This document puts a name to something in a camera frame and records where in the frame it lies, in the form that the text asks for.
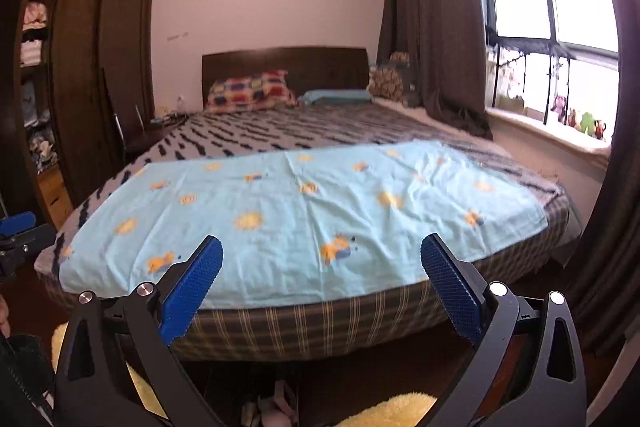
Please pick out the stack of folded clothes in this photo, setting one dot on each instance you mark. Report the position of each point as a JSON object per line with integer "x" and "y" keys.
{"x": 35, "y": 57}

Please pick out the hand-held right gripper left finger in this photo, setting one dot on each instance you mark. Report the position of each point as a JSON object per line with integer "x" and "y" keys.
{"x": 195, "y": 292}

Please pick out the teal pillow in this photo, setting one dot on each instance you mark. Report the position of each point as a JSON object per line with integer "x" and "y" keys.
{"x": 335, "y": 97}

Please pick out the dark chair with metal legs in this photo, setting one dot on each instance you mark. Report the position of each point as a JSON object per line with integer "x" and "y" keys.
{"x": 130, "y": 142}

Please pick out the pink toy figure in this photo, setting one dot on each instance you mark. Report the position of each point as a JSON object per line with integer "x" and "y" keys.
{"x": 560, "y": 107}

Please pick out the brown curtain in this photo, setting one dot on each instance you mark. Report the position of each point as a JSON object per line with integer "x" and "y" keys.
{"x": 605, "y": 207}
{"x": 425, "y": 7}

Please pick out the black metal drying rack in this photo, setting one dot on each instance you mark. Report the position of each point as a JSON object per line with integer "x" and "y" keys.
{"x": 530, "y": 44}

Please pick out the pale crumpled cloth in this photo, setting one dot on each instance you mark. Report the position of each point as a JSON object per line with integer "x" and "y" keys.
{"x": 270, "y": 409}

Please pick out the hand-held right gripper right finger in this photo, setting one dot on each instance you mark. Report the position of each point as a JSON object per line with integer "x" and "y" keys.
{"x": 450, "y": 292}

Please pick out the clutter on bedside table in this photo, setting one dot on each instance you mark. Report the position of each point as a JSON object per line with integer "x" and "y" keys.
{"x": 170, "y": 119}

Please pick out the dark wooden wardrobe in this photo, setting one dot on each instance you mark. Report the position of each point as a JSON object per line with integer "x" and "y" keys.
{"x": 110, "y": 82}

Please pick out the dark wooden headboard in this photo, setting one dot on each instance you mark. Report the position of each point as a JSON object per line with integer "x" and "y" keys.
{"x": 310, "y": 67}

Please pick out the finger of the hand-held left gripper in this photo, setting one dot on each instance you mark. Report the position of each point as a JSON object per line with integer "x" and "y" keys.
{"x": 17, "y": 224}

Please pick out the plaid mattress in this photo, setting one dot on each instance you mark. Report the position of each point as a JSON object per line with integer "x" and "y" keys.
{"x": 325, "y": 322}

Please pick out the yellow fluffy rug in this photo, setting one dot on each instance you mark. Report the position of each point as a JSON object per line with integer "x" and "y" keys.
{"x": 395, "y": 409}

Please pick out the grey zigzag bedspread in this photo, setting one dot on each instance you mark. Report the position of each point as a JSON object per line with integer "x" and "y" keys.
{"x": 300, "y": 127}

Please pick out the brown patterned cushion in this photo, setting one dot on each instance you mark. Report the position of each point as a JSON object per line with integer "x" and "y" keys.
{"x": 387, "y": 79}

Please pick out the colourful checkered pillow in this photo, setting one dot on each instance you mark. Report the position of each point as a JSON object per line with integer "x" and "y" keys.
{"x": 250, "y": 89}

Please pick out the light blue printed blanket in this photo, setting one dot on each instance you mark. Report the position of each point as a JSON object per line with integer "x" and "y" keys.
{"x": 300, "y": 207}

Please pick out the green toy figure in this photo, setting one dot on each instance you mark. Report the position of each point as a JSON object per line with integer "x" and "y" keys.
{"x": 587, "y": 122}

